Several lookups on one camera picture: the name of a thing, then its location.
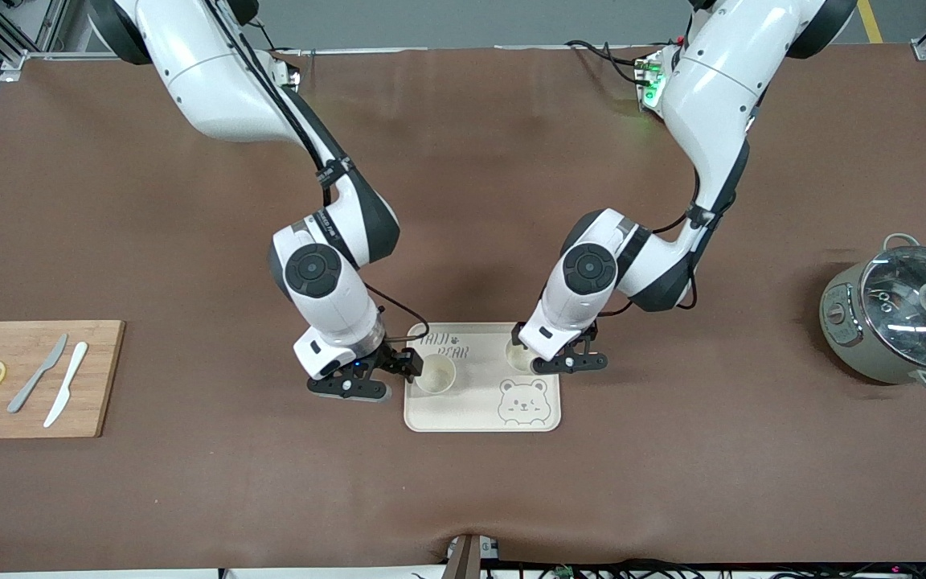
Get white IKEA cup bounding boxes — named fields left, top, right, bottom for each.
left=415, top=354, right=457, bottom=396
left=505, top=341, right=546, bottom=375

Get cream bear print tray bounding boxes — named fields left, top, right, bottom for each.
left=404, top=322, right=563, bottom=434

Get brown table mat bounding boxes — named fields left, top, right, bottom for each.
left=0, top=44, right=926, bottom=574

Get white plastic knife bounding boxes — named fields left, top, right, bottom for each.
left=43, top=341, right=90, bottom=429

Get green-lit left base connector plate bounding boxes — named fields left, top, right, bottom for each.
left=633, top=50, right=670, bottom=113

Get grey-green cooking pot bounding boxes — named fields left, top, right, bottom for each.
left=819, top=232, right=926, bottom=394

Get grey plastic knife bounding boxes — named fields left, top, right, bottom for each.
left=6, top=333, right=69, bottom=415

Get bamboo cutting board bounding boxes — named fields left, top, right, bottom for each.
left=0, top=319, right=126, bottom=440

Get glass pot lid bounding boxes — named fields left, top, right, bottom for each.
left=859, top=245, right=926, bottom=373

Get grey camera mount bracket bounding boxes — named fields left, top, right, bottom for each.
left=445, top=532, right=501, bottom=579

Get black base power cables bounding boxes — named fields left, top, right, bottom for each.
left=564, top=39, right=650, bottom=86

